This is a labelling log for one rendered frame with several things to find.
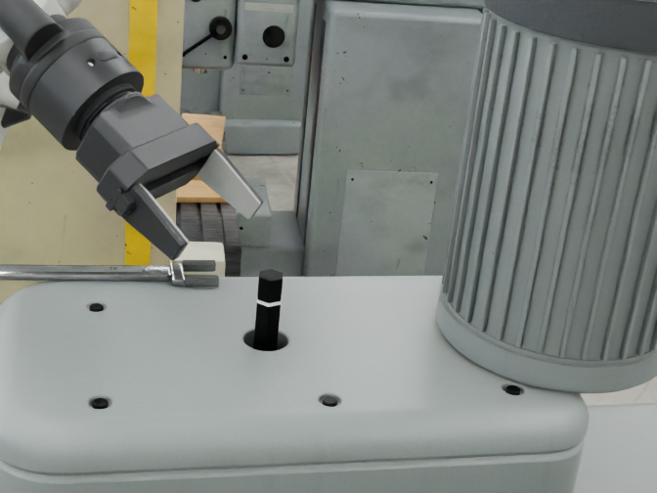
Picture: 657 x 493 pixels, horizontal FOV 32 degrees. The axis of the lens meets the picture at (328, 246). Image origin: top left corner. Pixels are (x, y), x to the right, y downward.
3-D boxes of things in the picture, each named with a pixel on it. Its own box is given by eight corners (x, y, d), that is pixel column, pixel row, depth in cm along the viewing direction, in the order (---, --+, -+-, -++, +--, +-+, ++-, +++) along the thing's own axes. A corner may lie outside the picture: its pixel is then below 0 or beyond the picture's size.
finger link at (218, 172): (263, 199, 94) (211, 148, 95) (244, 224, 96) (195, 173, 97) (273, 194, 96) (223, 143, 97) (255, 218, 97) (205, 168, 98)
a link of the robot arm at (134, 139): (187, 196, 100) (97, 104, 102) (238, 119, 95) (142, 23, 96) (93, 242, 90) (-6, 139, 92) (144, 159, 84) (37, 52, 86)
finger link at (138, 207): (175, 263, 88) (121, 207, 89) (193, 237, 86) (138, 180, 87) (162, 270, 87) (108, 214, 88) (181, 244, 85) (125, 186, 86)
